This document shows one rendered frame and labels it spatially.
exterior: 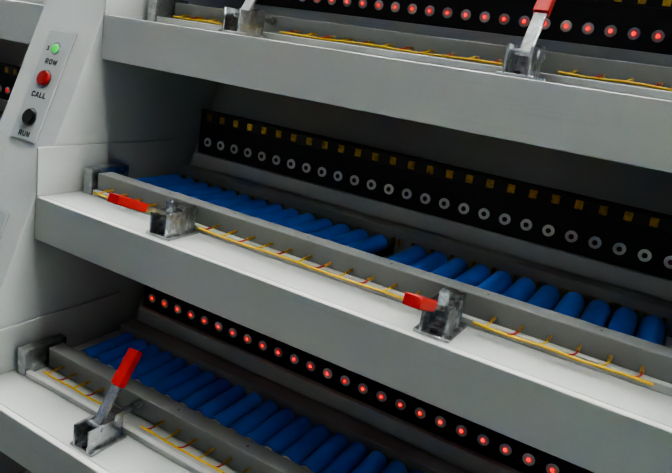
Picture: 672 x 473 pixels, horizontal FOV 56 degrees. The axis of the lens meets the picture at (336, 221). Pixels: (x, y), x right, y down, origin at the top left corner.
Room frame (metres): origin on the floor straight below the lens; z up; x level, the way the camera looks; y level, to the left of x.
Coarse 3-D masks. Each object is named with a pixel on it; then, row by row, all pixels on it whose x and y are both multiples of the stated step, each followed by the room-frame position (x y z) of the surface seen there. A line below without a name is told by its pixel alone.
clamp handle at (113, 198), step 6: (108, 198) 0.51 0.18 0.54; (114, 198) 0.51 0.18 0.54; (120, 198) 0.51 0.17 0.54; (126, 198) 0.52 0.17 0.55; (120, 204) 0.51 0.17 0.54; (126, 204) 0.52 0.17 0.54; (132, 204) 0.52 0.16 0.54; (138, 204) 0.53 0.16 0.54; (144, 204) 0.54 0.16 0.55; (168, 204) 0.57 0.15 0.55; (174, 204) 0.57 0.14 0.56; (138, 210) 0.53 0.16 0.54; (144, 210) 0.54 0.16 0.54; (150, 210) 0.55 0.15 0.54; (156, 210) 0.55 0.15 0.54; (162, 210) 0.56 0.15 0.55; (168, 210) 0.57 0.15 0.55; (174, 210) 0.57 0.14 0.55
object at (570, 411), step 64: (64, 192) 0.66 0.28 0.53; (320, 192) 0.68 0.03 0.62; (128, 256) 0.58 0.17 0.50; (192, 256) 0.54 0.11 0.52; (256, 256) 0.56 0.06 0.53; (576, 256) 0.56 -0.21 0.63; (256, 320) 0.52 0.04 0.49; (320, 320) 0.48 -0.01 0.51; (384, 320) 0.46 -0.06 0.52; (384, 384) 0.47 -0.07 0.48; (448, 384) 0.44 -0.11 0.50; (512, 384) 0.42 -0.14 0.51; (576, 384) 0.41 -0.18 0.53; (576, 448) 0.40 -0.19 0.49; (640, 448) 0.38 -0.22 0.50
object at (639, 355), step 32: (96, 192) 0.64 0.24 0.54; (128, 192) 0.65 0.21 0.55; (160, 192) 0.62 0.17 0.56; (224, 224) 0.59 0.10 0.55; (256, 224) 0.57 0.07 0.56; (320, 256) 0.54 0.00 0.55; (352, 256) 0.52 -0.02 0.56; (416, 288) 0.50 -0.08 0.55; (480, 288) 0.49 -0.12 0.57; (512, 320) 0.46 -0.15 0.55; (544, 320) 0.45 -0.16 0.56; (576, 320) 0.45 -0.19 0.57; (576, 352) 0.43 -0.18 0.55; (608, 352) 0.43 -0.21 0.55; (640, 352) 0.42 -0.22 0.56
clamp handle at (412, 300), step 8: (408, 296) 0.39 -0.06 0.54; (416, 296) 0.39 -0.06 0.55; (440, 296) 0.45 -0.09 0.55; (448, 296) 0.45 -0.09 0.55; (408, 304) 0.39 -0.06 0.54; (416, 304) 0.39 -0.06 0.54; (424, 304) 0.40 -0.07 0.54; (432, 304) 0.41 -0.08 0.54; (440, 304) 0.44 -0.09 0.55; (448, 304) 0.45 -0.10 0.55
